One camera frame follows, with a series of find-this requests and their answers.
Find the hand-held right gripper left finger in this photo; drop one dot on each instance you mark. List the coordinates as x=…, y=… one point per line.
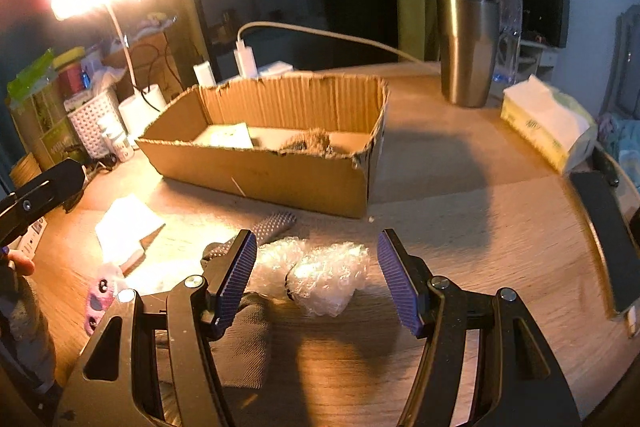
x=235, y=277

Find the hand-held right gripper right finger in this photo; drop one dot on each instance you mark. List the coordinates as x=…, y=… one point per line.
x=400, y=287

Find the clear bubble wrap bundle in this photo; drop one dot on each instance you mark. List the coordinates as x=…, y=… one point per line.
x=325, y=277

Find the white waffle towel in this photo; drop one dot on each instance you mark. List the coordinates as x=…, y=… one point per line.
x=127, y=222

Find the cardboard box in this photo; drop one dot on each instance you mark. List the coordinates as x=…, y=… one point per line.
x=280, y=177

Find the pink plush toy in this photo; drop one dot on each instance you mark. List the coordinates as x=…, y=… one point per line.
x=97, y=302

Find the person's left hand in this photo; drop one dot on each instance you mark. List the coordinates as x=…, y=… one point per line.
x=21, y=263

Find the white plastic basket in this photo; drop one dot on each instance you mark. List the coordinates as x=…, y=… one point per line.
x=95, y=122

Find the green snack packet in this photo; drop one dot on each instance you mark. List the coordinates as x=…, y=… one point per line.
x=30, y=77

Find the yellow-lidded jar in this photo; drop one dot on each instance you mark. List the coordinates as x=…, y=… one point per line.
x=70, y=74

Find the white desk lamp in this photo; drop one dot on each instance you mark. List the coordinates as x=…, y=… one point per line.
x=142, y=112

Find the white plastic bag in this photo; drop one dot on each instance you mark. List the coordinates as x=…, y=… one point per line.
x=107, y=79

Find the white card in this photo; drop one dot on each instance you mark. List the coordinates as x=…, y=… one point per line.
x=230, y=137

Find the brown fuzzy cloth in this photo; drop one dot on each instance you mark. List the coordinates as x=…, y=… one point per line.
x=305, y=142

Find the brown paper bag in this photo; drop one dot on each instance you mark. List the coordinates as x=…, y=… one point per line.
x=160, y=52

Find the small white power adapter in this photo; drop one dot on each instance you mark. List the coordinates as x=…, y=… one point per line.
x=205, y=74

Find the pastel plush toy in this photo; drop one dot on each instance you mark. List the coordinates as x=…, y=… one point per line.
x=160, y=21

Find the yellow tissue pack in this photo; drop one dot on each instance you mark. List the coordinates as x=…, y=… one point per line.
x=540, y=127

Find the stainless steel tumbler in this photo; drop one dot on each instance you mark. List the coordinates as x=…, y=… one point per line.
x=467, y=52

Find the clear plastic water bottle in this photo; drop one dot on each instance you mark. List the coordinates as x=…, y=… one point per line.
x=510, y=7

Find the black monitor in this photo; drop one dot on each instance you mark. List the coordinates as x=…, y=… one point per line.
x=545, y=7

